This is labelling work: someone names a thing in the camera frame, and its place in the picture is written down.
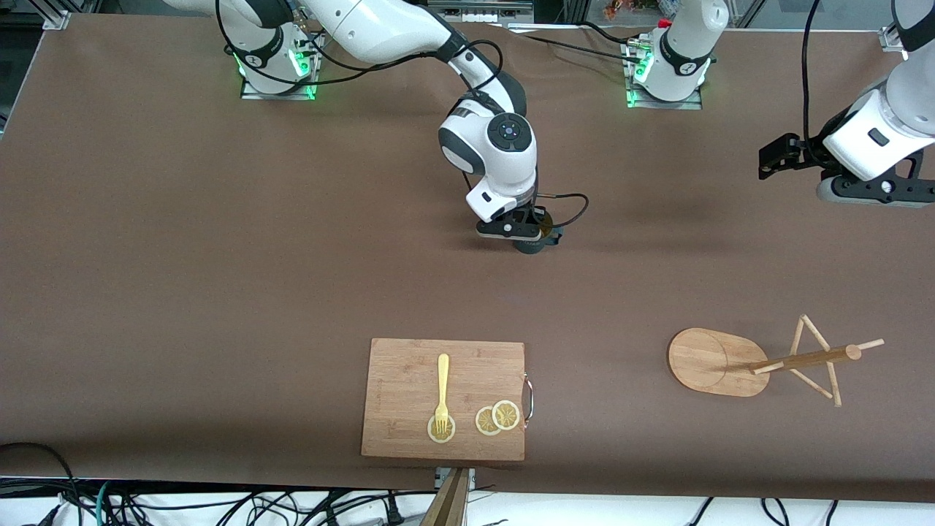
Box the teal cup with yellow inside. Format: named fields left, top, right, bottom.
left=514, top=207, right=564, bottom=256

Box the wooden cup rack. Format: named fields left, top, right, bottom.
left=667, top=314, right=885, bottom=408

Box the yellow plastic fork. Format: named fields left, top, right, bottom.
left=435, top=354, right=451, bottom=437

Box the grey power strip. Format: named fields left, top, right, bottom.
left=427, top=0, right=535, bottom=24

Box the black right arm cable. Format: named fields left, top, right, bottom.
left=215, top=0, right=589, bottom=229

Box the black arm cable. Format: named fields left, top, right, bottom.
left=215, top=0, right=589, bottom=229
left=799, top=0, right=831, bottom=143

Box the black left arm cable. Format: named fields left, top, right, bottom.
left=799, top=0, right=831, bottom=143

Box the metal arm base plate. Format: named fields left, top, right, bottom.
left=625, top=37, right=704, bottom=111
left=240, top=28, right=324, bottom=102

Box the black cable on table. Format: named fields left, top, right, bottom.
left=508, top=20, right=649, bottom=65

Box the bamboo cutting board with handle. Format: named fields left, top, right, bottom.
left=361, top=338, right=535, bottom=462

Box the camera mounting post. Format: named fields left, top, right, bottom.
left=419, top=468, right=476, bottom=526

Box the teal floor cable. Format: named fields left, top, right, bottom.
left=93, top=481, right=119, bottom=526

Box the black looped floor cable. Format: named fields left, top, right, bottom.
left=0, top=442, right=83, bottom=526

